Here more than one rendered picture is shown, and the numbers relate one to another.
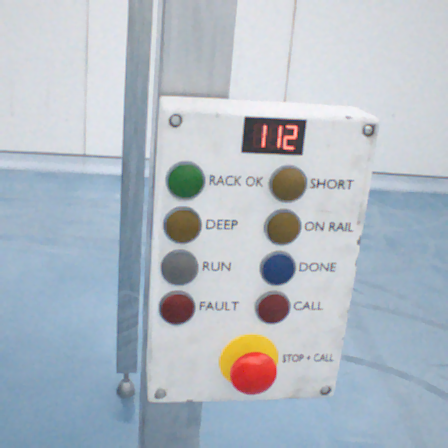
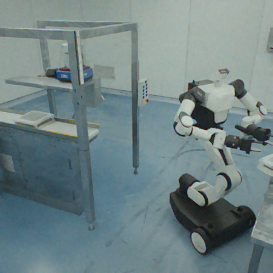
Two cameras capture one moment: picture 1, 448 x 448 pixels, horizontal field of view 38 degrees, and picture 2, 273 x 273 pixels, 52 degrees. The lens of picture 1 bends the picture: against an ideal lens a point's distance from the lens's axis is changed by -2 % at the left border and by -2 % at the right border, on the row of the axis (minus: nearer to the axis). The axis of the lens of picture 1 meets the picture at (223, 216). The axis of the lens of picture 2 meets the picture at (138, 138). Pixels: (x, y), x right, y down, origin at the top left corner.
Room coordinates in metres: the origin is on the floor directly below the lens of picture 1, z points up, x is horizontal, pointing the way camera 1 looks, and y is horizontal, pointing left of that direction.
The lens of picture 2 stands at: (-1.01, 2.30, 1.78)
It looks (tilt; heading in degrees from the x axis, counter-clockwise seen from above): 26 degrees down; 304
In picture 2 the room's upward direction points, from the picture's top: straight up
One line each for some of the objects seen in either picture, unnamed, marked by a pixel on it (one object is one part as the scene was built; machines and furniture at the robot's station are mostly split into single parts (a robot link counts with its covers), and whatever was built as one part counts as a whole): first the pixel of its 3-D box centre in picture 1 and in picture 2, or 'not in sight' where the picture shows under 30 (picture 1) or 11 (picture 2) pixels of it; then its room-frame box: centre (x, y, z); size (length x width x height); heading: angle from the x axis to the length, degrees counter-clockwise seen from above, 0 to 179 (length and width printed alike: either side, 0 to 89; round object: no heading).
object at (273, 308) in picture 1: (273, 308); not in sight; (0.49, -0.05, 0.94); 0.03 x 0.01 x 0.03; 101
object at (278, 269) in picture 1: (278, 269); not in sight; (0.49, -0.05, 0.97); 0.03 x 0.01 x 0.03; 101
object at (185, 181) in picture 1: (185, 181); not in sight; (0.47, 0.03, 1.05); 0.03 x 0.01 x 0.03; 101
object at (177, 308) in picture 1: (177, 308); not in sight; (0.47, 0.03, 0.94); 0.03 x 0.01 x 0.03; 101
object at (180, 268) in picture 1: (179, 268); not in sight; (0.47, 0.03, 0.97); 0.03 x 0.01 x 0.03; 101
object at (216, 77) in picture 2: not in sight; (217, 77); (-0.37, 0.35, 1.32); 0.10 x 0.07 x 0.09; 66
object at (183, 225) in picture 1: (182, 226); not in sight; (0.47, 0.03, 1.01); 0.03 x 0.01 x 0.03; 101
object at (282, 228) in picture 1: (283, 228); not in sight; (0.49, -0.05, 1.01); 0.03 x 0.01 x 0.03; 101
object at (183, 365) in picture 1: (251, 255); (142, 92); (0.52, -0.03, 0.97); 0.17 x 0.06 x 0.26; 101
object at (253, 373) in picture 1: (250, 364); not in sight; (0.48, -0.03, 0.89); 0.04 x 0.04 x 0.04; 11
